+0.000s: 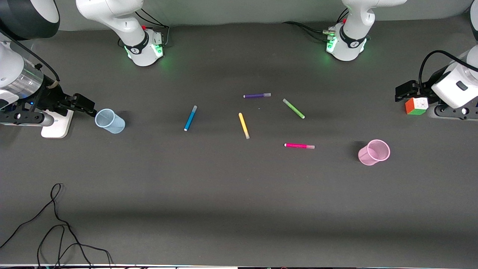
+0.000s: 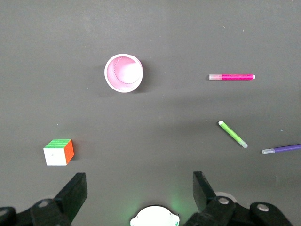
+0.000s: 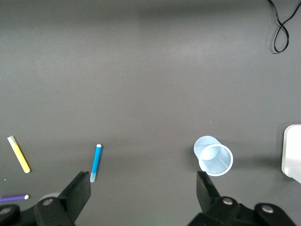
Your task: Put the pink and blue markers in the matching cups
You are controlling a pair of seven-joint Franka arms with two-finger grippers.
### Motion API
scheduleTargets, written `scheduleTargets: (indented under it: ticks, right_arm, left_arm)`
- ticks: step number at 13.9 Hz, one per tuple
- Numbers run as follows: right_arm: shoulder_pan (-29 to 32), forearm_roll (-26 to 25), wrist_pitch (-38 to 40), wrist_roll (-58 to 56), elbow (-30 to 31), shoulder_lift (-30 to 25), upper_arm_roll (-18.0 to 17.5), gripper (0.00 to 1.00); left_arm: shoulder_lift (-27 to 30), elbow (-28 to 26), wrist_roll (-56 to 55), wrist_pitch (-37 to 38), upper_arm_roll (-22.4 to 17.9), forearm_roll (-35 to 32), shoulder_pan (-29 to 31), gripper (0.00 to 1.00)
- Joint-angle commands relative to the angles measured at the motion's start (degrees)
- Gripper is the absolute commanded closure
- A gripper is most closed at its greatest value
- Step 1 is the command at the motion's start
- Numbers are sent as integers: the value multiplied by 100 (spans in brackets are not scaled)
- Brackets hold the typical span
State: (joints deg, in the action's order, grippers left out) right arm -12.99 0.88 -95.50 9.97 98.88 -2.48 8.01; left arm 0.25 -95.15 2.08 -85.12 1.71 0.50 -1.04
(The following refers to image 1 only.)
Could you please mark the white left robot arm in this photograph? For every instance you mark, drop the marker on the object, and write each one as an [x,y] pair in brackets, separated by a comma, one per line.
[354,45]

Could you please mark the pink mesh cup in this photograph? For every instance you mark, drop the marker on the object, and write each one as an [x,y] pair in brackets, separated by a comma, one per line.
[374,152]

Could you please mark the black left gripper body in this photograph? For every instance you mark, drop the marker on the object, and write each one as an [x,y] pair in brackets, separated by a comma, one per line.
[425,88]

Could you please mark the multicoloured puzzle cube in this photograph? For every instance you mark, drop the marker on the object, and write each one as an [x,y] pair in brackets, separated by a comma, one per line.
[417,106]

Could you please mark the pink marker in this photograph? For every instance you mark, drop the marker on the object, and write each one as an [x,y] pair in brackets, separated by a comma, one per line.
[298,145]

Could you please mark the white stand with flat base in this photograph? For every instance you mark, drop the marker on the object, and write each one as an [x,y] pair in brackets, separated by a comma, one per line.
[56,125]

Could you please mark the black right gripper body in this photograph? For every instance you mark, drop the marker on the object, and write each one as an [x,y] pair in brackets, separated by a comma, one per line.
[51,97]

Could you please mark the green marker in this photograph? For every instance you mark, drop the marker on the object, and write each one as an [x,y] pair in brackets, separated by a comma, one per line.
[293,108]

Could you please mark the yellow marker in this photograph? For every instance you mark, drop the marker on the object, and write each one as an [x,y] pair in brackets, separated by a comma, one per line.
[244,126]

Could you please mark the blue marker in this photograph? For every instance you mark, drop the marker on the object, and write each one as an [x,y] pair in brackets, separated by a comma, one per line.
[190,118]

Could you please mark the light blue mesh cup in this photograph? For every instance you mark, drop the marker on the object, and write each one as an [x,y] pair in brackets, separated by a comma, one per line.
[110,121]

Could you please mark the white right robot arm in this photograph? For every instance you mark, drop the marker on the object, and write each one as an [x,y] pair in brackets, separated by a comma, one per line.
[112,15]

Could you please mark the purple marker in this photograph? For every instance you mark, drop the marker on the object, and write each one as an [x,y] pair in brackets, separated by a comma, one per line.
[257,95]

